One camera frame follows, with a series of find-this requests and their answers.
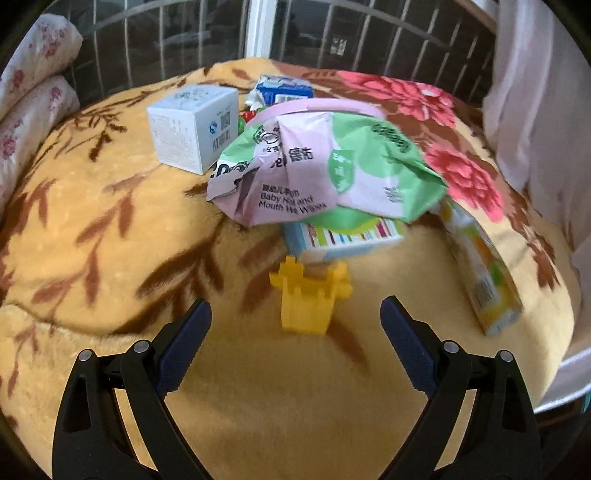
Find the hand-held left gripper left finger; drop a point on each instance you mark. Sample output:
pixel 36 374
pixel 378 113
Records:
pixel 182 350

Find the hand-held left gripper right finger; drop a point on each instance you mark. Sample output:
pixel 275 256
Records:
pixel 408 348

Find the yellow green juice carton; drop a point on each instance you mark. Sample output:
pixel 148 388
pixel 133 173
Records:
pixel 480 272

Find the yellow plastic toy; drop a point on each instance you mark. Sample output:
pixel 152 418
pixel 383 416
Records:
pixel 307 300

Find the striped cardboard box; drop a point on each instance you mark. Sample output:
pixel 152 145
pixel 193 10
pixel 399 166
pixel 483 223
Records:
pixel 341 240

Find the pink green wipes package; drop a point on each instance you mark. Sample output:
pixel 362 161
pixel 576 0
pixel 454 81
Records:
pixel 323 161

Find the white cardboard box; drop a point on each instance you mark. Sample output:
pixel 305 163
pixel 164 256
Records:
pixel 194 124

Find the blue and white carton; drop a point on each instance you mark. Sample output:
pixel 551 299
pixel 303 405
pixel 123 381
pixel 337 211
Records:
pixel 284 90

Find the yellow floral blanket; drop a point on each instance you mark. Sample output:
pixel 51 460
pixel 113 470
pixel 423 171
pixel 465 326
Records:
pixel 138 258

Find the red green small item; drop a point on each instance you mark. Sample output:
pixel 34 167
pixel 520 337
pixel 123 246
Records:
pixel 247 117

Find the white curtain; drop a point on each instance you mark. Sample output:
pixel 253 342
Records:
pixel 535 115

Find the white floral folded quilt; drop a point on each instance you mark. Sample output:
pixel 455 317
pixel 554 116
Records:
pixel 32 106

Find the metal window grille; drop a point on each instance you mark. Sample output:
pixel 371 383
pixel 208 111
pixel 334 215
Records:
pixel 369 41

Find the white window frame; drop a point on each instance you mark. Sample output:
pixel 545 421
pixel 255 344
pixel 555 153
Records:
pixel 261 27

